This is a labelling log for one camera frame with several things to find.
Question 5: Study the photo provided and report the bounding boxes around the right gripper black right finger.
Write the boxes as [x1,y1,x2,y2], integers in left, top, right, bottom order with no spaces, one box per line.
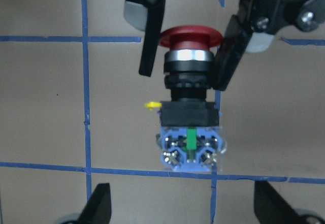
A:
[253,181,305,224]

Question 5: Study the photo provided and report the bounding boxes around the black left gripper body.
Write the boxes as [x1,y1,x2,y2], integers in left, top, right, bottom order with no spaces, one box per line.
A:
[124,0,324,53]

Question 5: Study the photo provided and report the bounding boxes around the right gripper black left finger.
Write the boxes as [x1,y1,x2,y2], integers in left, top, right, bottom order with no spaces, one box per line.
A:
[80,183,112,223]

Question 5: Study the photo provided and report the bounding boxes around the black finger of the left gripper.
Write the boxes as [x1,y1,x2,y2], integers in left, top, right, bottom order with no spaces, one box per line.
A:
[212,15,252,91]
[139,0,166,77]

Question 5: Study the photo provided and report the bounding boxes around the red emergency stop button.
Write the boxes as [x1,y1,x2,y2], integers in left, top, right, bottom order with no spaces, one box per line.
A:
[145,25,226,173]

